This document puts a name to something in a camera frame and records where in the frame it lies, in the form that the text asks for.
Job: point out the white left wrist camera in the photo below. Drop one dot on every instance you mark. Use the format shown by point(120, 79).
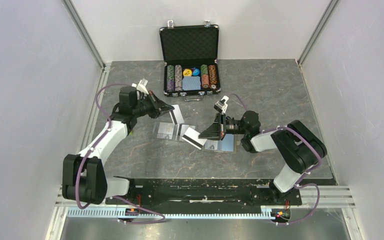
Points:
point(141, 86)

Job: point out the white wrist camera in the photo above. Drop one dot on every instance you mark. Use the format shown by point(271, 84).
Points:
point(222, 105)
point(141, 86)

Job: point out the clear plastic card sleeve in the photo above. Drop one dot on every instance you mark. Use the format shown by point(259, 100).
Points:
point(170, 131)

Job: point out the aluminium frame rail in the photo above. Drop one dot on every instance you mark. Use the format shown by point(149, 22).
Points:
point(324, 197)

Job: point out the purple green chip stack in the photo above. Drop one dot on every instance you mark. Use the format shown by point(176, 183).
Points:
point(170, 78)

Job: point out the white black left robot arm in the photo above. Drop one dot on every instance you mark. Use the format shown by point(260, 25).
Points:
point(83, 176)

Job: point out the orange brown chip stack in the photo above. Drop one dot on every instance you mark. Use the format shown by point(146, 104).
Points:
point(212, 73)

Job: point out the grey purple chip stack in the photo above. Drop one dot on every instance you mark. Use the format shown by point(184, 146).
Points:
point(178, 77)

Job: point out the green orange chip stack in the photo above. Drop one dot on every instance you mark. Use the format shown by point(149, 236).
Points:
point(205, 81)

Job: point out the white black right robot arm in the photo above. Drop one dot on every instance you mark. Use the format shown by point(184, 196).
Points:
point(301, 150)

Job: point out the yellow dealer button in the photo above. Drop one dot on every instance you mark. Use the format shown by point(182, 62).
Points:
point(187, 72)

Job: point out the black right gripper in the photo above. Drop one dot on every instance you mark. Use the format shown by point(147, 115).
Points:
point(216, 131)

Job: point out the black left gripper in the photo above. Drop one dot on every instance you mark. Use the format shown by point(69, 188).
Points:
point(158, 107)

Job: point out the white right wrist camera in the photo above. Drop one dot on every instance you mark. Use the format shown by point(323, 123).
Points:
point(222, 105)

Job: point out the blue playing card deck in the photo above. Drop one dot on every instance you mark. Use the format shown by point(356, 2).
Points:
point(191, 83)

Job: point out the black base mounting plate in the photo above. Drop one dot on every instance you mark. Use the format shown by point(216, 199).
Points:
point(208, 195)

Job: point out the blue dealer button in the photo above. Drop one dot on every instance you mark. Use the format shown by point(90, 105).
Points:
point(195, 71)

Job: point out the black poker chip case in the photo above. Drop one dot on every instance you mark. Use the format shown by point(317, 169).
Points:
point(190, 46)

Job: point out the white slotted cable duct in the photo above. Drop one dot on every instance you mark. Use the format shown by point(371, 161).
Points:
point(124, 213)

